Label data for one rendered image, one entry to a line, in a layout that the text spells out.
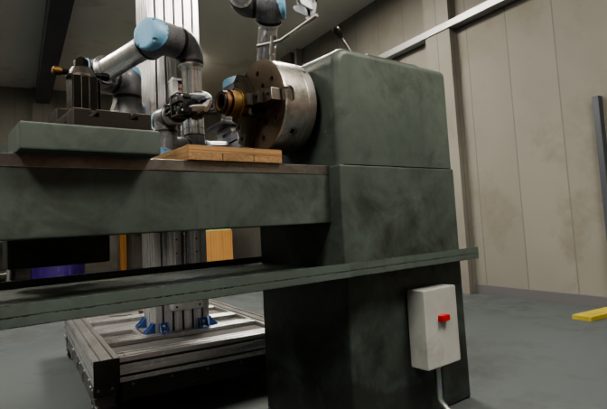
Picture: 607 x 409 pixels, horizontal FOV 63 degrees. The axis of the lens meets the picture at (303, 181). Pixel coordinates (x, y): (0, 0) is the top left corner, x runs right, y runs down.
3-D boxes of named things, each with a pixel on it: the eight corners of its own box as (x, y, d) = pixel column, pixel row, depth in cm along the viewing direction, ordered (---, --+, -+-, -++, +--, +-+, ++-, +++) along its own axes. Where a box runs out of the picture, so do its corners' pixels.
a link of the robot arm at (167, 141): (191, 162, 176) (190, 131, 177) (164, 160, 167) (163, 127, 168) (177, 164, 180) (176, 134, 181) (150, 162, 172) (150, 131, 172)
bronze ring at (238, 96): (237, 94, 167) (212, 91, 161) (252, 88, 160) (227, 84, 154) (238, 122, 166) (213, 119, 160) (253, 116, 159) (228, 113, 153)
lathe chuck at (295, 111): (253, 153, 185) (257, 68, 183) (305, 156, 160) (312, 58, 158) (232, 152, 179) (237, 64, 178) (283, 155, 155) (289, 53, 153)
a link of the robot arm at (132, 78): (147, 96, 213) (146, 65, 214) (119, 90, 202) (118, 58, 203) (131, 101, 220) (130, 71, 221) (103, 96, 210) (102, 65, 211)
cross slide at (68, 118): (99, 156, 155) (99, 142, 155) (152, 132, 122) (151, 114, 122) (34, 153, 144) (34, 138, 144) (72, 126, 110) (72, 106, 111)
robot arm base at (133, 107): (106, 122, 214) (106, 99, 215) (142, 124, 221) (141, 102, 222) (112, 114, 201) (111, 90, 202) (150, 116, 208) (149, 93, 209)
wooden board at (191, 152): (223, 176, 176) (222, 164, 176) (282, 162, 148) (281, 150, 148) (139, 174, 157) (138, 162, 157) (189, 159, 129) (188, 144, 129)
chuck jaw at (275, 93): (270, 97, 166) (291, 86, 157) (272, 112, 165) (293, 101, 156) (242, 94, 159) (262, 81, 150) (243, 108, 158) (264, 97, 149)
